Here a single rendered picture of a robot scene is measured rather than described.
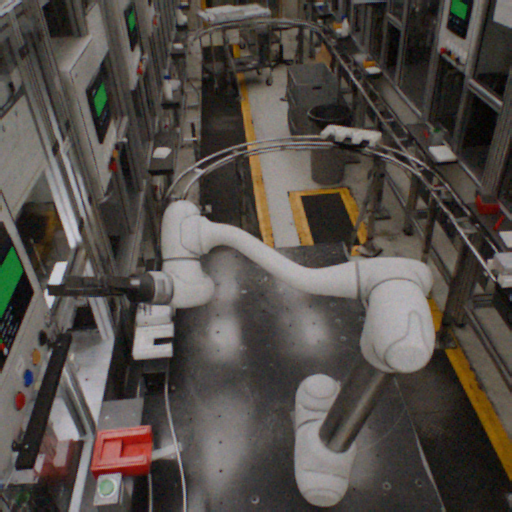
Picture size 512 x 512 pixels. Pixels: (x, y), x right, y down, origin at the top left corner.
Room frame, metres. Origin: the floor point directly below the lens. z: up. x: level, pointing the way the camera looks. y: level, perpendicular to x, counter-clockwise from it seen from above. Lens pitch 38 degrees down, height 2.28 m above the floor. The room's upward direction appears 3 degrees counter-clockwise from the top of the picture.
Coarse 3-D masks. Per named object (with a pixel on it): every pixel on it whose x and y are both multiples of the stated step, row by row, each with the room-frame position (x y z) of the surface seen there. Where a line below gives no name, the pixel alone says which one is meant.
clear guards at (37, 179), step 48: (0, 96) 1.14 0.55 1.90; (48, 96) 1.44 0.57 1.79; (0, 144) 1.05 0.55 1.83; (48, 144) 1.32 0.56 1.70; (48, 192) 1.21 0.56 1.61; (48, 240) 1.11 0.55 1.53; (96, 240) 1.47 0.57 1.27; (48, 432) 0.74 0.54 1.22; (0, 480) 0.54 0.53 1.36; (48, 480) 0.66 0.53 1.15
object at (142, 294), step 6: (132, 276) 0.99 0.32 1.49; (138, 276) 0.98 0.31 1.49; (144, 276) 0.99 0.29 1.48; (144, 282) 0.97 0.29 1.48; (150, 282) 0.98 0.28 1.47; (120, 288) 0.93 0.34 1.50; (126, 288) 0.94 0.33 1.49; (132, 288) 0.94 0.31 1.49; (138, 288) 0.95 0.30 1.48; (144, 288) 0.96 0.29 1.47; (150, 288) 0.97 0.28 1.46; (132, 294) 0.96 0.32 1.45; (138, 294) 0.95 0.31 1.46; (144, 294) 0.95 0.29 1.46; (150, 294) 0.96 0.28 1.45; (132, 300) 0.95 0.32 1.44; (138, 300) 0.94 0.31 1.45; (144, 300) 0.95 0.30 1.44
